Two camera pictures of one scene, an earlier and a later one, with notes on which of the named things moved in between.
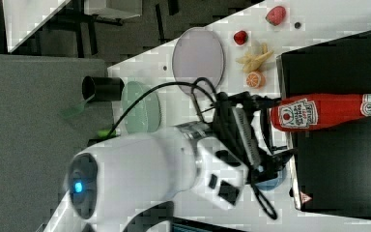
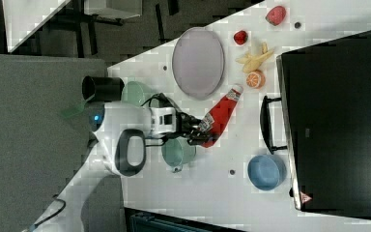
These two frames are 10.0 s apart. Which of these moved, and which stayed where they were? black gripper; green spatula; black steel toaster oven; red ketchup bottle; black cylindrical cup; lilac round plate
Moved: black gripper; red ketchup bottle
Stayed: lilac round plate; black cylindrical cup; black steel toaster oven; green spatula
